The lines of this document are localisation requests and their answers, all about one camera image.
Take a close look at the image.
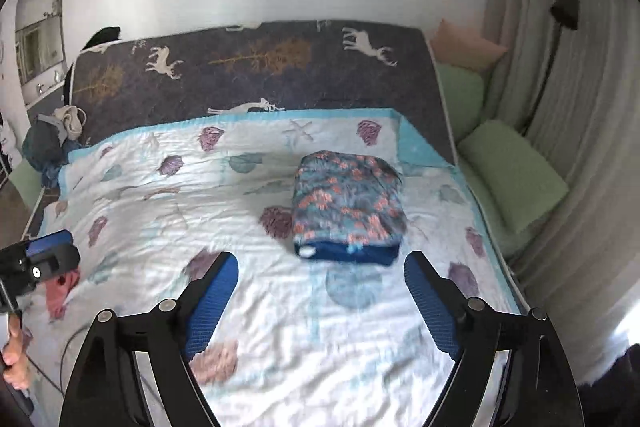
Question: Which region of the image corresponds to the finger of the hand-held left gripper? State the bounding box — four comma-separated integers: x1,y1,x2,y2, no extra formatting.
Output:
24,229,82,296

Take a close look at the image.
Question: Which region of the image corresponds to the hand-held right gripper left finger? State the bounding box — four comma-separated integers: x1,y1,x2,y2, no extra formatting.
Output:
59,251,240,427

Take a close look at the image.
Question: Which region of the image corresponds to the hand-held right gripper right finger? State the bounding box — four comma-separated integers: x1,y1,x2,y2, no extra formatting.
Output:
403,251,586,427

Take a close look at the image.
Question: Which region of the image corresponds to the pink ribbed garment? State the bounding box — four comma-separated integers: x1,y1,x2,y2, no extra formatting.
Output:
44,268,82,321

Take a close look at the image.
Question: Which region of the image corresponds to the teal floral garment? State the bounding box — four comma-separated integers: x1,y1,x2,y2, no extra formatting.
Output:
292,150,407,266

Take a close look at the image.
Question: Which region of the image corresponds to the person's left hand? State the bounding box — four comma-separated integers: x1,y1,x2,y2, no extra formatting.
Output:
0,321,34,391

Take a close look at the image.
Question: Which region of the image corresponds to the small green pillow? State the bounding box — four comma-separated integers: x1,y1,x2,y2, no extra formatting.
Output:
9,157,45,208

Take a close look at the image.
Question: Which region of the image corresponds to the blue cloth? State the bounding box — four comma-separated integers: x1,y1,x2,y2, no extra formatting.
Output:
40,142,76,190

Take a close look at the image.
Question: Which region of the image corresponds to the white shell print quilt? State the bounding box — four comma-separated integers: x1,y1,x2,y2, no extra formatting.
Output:
15,108,527,427

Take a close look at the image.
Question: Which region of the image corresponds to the dark grey cloth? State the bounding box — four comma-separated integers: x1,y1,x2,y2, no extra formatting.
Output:
22,114,68,172

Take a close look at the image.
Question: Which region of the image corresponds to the beige cloth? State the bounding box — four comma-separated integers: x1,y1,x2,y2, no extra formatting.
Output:
54,105,87,140

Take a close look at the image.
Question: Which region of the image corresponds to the white shelf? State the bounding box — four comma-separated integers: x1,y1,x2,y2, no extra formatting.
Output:
24,69,69,110

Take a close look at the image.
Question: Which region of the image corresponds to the large green pillow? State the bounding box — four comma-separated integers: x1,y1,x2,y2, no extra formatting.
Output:
457,120,571,236

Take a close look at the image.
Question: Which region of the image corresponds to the dark furry cloth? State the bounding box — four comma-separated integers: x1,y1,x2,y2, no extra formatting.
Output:
575,342,640,427

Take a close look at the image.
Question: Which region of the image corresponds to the medium green pillow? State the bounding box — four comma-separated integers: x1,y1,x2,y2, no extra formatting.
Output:
434,63,490,142

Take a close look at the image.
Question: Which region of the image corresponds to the grey curtain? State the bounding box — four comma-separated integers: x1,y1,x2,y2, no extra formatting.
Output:
479,0,640,380

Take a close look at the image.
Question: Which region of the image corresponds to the dark deer print bedsheet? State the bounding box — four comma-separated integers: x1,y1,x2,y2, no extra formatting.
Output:
29,21,459,233

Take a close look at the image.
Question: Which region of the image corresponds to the pink pillow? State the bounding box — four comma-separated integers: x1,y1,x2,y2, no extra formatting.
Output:
430,19,509,74

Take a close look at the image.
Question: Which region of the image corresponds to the black lamp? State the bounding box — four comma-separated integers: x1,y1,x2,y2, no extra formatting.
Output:
534,0,581,122

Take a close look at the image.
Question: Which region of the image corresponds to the black cable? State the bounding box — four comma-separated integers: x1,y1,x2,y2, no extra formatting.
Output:
25,320,98,400

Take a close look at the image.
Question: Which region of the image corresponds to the wall mirror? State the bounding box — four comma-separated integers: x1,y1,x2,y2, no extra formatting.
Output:
14,0,69,84

